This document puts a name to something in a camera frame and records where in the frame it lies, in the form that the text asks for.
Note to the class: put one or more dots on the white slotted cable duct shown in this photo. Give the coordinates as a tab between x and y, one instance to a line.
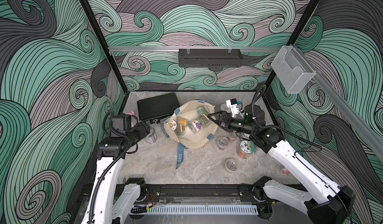
246	210

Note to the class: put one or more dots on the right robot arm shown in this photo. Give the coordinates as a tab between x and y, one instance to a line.
322	200

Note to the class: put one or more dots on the black wall shelf tray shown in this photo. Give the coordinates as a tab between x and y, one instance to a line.
210	58

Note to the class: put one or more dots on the white mesh wall basket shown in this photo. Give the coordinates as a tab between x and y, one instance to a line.
293	69

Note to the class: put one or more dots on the black ribbed hard case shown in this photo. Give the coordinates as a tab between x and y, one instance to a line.
152	110

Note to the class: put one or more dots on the cream canvas tote bag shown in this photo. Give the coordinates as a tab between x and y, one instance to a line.
190	139

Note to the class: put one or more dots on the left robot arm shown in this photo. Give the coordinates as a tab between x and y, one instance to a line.
123	133

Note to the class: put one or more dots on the orange label jar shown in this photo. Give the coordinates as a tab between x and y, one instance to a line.
182	124

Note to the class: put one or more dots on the purple yellow label seed can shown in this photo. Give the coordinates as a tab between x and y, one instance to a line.
152	136

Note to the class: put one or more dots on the clear small seed jar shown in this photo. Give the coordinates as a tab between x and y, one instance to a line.
230	165

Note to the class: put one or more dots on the white lid flower jar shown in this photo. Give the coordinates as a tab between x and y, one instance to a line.
173	125

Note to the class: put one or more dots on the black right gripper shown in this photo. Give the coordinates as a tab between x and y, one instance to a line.
225	116

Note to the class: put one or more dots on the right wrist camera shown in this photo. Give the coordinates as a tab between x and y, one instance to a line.
234	106

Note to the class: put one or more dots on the green lid seed jar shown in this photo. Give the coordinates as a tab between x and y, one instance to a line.
245	149

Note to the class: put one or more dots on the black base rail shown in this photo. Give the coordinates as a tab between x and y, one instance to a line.
167	193

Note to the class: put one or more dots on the white-lid can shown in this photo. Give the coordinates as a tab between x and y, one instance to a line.
224	107

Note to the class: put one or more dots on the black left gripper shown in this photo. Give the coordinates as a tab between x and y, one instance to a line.
142	130

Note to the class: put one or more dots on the purple flower label jar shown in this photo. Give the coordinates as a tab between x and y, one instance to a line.
198	124

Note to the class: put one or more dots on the dark green label jar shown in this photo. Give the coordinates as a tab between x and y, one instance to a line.
202	113

